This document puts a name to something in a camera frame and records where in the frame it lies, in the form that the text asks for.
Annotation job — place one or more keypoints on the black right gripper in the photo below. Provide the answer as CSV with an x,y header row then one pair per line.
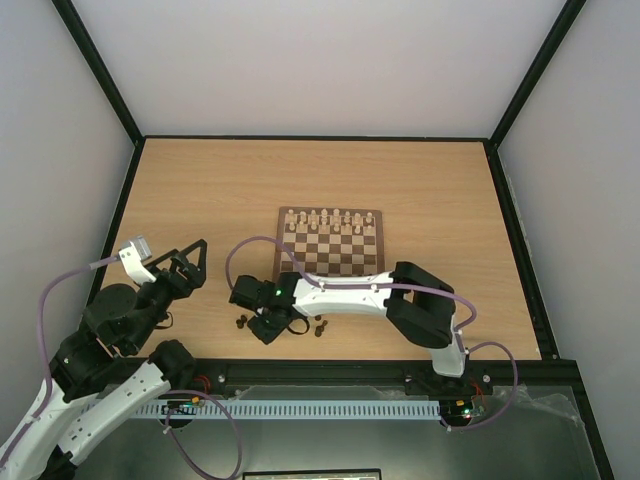
x,y
267,327

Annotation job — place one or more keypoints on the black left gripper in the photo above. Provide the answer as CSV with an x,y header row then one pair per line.
x,y
197,278

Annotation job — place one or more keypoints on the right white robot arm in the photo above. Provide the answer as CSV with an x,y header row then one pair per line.
x,y
419,305

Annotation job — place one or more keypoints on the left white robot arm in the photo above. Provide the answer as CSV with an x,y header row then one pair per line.
x,y
82,399

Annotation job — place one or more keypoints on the wooden chess board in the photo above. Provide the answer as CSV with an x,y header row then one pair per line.
x,y
330,254

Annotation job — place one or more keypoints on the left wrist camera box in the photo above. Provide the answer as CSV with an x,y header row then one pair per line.
x,y
138,246

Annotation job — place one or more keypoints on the white slotted cable duct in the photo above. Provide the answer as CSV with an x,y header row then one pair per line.
x,y
294,409

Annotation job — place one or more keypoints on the black left frame post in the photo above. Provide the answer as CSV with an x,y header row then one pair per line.
x,y
88,49

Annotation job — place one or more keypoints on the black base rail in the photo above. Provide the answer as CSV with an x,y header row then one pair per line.
x,y
225,376

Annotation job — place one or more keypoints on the black corner frame post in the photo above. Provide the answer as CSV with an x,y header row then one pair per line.
x,y
563,23

